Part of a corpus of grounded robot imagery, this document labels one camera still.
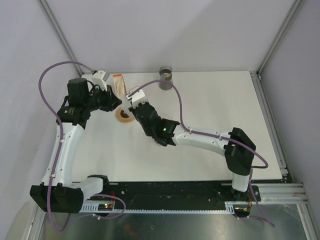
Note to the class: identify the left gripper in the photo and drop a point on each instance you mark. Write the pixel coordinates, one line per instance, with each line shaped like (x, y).
(112, 100)

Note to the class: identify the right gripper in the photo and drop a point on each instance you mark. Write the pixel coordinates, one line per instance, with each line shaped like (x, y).
(133, 110)

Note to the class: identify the orange coffee filter pack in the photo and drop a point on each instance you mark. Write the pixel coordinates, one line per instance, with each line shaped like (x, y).
(119, 86)

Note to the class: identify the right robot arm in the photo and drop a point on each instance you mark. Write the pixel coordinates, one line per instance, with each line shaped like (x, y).
(235, 146)

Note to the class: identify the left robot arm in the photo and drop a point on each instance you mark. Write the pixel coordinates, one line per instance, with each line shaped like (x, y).
(60, 170)

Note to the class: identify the grey glass carafe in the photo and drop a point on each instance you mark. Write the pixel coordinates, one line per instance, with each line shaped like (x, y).
(165, 73)

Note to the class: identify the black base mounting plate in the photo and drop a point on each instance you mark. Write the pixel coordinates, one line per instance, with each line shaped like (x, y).
(170, 201)

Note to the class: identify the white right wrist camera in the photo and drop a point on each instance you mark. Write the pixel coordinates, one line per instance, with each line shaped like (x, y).
(135, 97)

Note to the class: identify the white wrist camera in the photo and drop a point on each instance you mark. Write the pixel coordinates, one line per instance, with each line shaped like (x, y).
(99, 77)
(135, 97)

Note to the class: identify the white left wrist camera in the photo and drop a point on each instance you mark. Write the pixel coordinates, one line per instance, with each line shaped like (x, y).
(99, 77)

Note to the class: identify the white slotted cable duct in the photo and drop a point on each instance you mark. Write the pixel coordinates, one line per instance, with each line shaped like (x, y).
(102, 207)

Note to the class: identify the aluminium frame rail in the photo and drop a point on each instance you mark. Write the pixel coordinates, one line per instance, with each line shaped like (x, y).
(220, 192)

